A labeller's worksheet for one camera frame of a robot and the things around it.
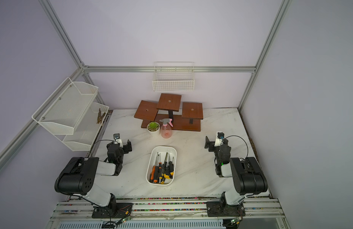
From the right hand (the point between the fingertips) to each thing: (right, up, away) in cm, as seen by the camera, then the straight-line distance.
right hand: (213, 138), depth 93 cm
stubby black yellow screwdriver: (-28, -18, -6) cm, 34 cm away
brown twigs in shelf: (-78, +14, +5) cm, 80 cm away
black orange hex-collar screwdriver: (-35, -18, -7) cm, 40 cm away
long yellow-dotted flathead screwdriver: (-33, -18, -10) cm, 39 cm away
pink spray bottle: (-32, +4, +6) cm, 33 cm away
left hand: (-62, -3, +2) cm, 62 cm away
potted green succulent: (-41, +6, +5) cm, 42 cm away
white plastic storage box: (-40, -11, -6) cm, 42 cm away
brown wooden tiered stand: (-19, +15, +5) cm, 24 cm away
